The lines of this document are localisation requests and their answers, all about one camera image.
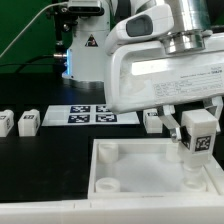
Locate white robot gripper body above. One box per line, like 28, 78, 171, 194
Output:
105, 40, 224, 113

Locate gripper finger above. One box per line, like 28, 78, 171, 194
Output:
203, 97, 223, 132
157, 105, 182, 143

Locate white square table top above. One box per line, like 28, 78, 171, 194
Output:
88, 138, 224, 199

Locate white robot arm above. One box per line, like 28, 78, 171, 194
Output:
62, 0, 224, 140

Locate paper sheet with fiducial tags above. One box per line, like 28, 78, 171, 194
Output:
42, 104, 139, 126

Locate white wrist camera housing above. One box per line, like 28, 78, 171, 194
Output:
105, 4, 174, 55

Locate black cable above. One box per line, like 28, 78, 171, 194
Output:
0, 54, 56, 74

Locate grey cable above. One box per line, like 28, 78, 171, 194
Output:
0, 1, 70, 60

